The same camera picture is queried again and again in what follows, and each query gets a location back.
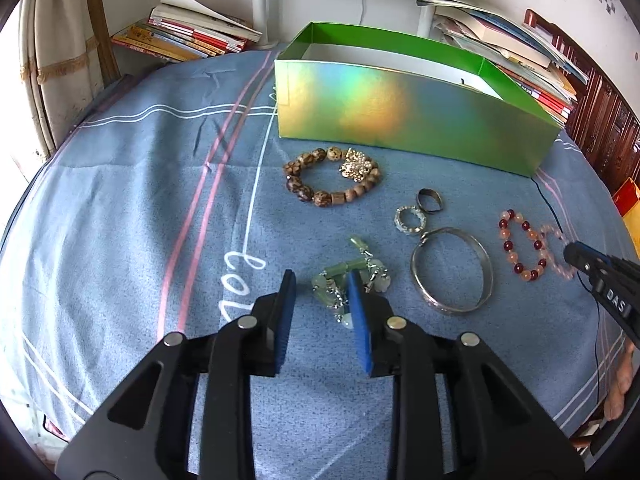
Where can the white table leg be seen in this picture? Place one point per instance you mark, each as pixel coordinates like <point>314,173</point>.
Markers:
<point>426,20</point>
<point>262,5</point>

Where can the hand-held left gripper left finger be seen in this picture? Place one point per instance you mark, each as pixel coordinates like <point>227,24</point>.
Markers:
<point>284,320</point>

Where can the yellow red bag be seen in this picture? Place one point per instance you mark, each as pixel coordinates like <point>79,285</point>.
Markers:
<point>630,200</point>

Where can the carved wooden headboard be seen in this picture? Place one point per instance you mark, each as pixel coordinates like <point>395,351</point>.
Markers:
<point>605,120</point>

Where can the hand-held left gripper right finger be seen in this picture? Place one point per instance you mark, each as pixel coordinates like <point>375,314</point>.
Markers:
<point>357,320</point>

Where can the beige curtain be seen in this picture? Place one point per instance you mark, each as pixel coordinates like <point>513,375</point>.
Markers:
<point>55,60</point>

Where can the person's right hand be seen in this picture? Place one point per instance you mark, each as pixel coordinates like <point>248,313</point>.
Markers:
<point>622,385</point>

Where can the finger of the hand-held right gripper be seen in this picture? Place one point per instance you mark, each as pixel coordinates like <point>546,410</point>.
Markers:
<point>575,255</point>

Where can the silver bangle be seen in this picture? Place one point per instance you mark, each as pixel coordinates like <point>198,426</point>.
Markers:
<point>452,306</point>

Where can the large stack of books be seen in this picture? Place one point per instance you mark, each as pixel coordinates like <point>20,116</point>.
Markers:
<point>500,35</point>

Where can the small stack of books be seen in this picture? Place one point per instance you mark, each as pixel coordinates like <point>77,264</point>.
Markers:
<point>190,35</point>

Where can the blue striped bedsheet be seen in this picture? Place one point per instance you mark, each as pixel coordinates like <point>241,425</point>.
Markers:
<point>150,210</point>

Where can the green holographic box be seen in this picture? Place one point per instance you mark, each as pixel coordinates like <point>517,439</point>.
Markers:
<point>375,105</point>

